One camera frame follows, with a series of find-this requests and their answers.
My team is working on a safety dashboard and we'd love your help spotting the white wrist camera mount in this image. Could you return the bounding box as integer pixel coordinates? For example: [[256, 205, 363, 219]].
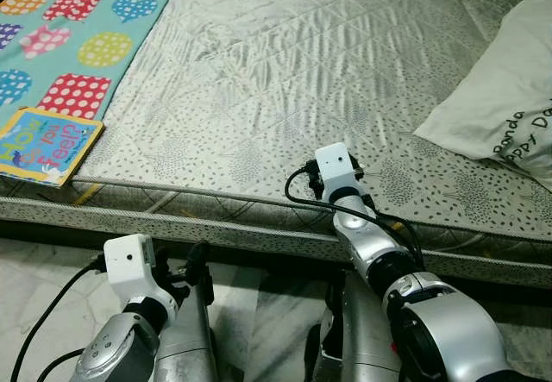
[[313, 143, 364, 196], [103, 234, 161, 306]]

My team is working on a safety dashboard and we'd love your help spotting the silver robot leg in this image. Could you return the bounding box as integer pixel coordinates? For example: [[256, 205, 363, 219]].
[[155, 261, 222, 382], [306, 266, 407, 382]]

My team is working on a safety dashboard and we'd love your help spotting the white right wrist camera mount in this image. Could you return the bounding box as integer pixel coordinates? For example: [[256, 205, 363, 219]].
[[313, 143, 364, 196]]

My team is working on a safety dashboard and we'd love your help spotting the grey quilted mattress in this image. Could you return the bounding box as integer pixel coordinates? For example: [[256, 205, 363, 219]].
[[0, 0, 552, 289]]

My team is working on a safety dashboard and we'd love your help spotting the blue yellow children's book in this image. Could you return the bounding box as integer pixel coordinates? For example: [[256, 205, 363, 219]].
[[0, 106, 105, 188]]

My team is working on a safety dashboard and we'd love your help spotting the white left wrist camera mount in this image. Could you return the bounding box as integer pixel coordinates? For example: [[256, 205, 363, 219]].
[[103, 234, 161, 306]]

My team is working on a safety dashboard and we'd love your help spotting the teal blanket with dotted shapes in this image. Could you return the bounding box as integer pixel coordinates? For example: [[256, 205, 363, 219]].
[[0, 0, 187, 134]]

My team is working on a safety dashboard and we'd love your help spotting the silver right robot leg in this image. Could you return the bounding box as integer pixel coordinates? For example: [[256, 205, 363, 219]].
[[306, 266, 407, 382]]

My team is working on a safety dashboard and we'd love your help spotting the white printed pillow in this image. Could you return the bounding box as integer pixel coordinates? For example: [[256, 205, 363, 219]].
[[414, 0, 552, 185]]

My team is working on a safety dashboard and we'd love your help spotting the silver left robot leg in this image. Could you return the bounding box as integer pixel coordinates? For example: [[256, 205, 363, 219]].
[[155, 261, 222, 382]]

